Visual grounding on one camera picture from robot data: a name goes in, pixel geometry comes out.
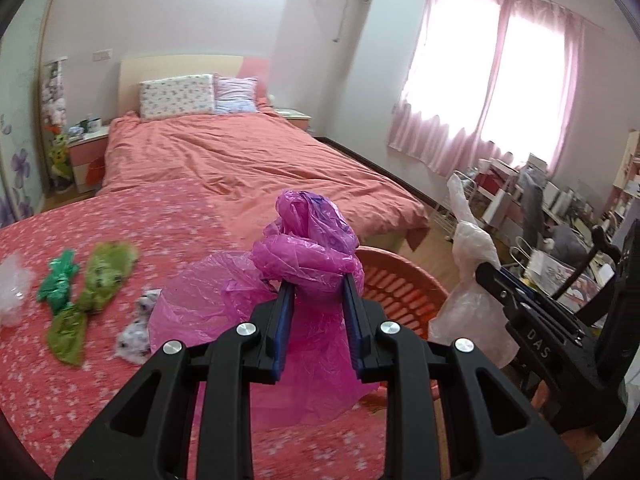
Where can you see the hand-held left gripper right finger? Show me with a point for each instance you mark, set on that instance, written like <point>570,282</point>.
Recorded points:
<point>356,320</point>

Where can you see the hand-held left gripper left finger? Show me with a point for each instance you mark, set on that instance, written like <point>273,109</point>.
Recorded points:
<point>285,320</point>

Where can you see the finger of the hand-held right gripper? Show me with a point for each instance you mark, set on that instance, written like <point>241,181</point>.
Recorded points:
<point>550,310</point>
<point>492,285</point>

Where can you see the pale plastic bag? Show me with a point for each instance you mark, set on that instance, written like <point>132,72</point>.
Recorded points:
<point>470,245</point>

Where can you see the orange plastic laundry basket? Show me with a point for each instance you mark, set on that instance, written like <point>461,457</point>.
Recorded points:
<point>400,280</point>

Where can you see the magenta plastic bag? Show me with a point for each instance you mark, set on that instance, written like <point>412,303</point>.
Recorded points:
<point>310,240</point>

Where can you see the plastic wrapped package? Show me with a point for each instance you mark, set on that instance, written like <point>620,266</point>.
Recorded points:
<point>555,270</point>

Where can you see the dark wooden chair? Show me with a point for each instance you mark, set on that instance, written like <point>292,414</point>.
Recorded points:
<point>602,245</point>

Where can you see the grey office chair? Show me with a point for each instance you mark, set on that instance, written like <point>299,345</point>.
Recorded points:
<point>532,210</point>

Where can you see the white shelf trolley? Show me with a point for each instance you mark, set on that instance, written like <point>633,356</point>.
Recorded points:
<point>500,195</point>

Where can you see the black spotted white bag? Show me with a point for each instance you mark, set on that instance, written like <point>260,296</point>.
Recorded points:
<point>137,330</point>

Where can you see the pink curtain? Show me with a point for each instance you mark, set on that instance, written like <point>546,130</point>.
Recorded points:
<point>425,135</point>
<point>570,85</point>

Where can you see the orange duvet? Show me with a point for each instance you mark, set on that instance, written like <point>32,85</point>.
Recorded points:
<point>225,160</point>

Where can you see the olive green plastic bag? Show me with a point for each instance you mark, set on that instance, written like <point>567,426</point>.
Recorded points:
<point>107,270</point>

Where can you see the pink and white nightstand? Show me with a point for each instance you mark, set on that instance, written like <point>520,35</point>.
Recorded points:
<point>87,160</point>
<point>295,120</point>

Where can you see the red floral tablecloth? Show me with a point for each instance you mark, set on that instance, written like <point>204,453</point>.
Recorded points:
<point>75,385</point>

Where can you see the striped pink pillow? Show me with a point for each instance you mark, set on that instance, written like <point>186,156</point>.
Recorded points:
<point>235,95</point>

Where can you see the shiny green plastic bag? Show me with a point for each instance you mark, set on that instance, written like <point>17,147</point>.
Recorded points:
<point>57,280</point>

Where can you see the floral print pillow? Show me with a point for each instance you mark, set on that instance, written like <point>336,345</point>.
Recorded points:
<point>175,97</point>

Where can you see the white translucent plastic bag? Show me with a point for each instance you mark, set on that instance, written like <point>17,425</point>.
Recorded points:
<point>12,290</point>

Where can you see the beige and pink headboard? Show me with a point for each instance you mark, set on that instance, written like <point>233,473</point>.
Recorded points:
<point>175,67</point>

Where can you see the green plush toy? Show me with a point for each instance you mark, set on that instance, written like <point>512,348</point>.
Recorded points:
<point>60,152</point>

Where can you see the flower pattern wardrobe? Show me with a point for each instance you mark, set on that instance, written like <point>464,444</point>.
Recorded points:
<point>20,160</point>

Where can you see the hanging plush toys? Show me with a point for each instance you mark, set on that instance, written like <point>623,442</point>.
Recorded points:
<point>55,95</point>

